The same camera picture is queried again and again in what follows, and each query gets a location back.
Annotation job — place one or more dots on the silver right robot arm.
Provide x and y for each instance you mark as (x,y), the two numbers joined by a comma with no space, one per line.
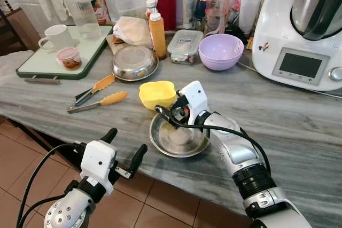
(235,148)

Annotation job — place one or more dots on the plastic bag with bread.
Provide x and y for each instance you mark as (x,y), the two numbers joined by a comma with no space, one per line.
(132,30)

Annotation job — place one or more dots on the green rimmed tray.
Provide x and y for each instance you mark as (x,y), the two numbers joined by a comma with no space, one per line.
(37,60)

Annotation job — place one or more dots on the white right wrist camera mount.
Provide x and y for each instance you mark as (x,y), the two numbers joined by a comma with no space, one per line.
(195,97)

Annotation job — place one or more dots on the red white food packet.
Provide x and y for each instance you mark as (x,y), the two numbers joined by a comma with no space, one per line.
(102,12)

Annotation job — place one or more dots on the small tub with red lid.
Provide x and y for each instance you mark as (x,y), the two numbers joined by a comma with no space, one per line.
(68,60)

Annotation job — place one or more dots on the white cosmetic tube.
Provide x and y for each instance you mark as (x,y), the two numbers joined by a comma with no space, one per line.
(189,6)

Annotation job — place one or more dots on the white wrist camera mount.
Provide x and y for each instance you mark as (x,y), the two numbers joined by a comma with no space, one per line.
(195,97)
(97,161)

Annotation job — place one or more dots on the white kitchen cooking machine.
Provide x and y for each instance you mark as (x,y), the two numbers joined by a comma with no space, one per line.
(278,30)

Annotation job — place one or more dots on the large steel bowl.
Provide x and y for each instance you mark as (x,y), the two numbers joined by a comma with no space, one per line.
(133,62)

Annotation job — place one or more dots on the small white capped bottle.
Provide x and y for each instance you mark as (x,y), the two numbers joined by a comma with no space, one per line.
(151,5)

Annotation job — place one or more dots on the orange tipped steel tongs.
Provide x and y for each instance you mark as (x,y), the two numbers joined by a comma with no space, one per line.
(115,98)

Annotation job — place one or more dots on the purple plastic bowl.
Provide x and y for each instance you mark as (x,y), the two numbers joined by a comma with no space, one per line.
(220,52)

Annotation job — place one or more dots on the brown wooden furniture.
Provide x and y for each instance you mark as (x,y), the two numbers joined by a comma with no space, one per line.
(21,30)

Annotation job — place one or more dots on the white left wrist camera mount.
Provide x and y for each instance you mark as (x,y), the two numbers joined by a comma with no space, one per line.
(97,161)

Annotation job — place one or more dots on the clear plastic pitcher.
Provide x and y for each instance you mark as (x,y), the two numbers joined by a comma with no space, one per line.
(248,17)

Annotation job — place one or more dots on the small steel bowl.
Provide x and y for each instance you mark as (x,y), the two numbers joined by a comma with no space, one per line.
(179,145)

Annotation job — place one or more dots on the orange squeeze bottle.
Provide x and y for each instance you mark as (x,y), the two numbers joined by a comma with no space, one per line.
(158,38)

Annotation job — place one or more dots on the clear bottle with orange cap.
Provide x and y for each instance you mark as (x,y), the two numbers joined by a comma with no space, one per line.
(80,12)

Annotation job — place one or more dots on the pink drinking bottle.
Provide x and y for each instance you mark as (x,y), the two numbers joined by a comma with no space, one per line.
(218,9)

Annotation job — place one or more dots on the yellow plastic bowl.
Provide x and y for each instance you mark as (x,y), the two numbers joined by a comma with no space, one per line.
(155,92)

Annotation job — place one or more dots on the white mug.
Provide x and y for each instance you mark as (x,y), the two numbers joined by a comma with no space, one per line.
(59,37)

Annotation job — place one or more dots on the red canister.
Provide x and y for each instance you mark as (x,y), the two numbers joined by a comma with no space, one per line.
(166,6)

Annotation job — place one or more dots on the clear food container with lid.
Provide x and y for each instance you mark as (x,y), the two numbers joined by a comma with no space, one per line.
(184,44)

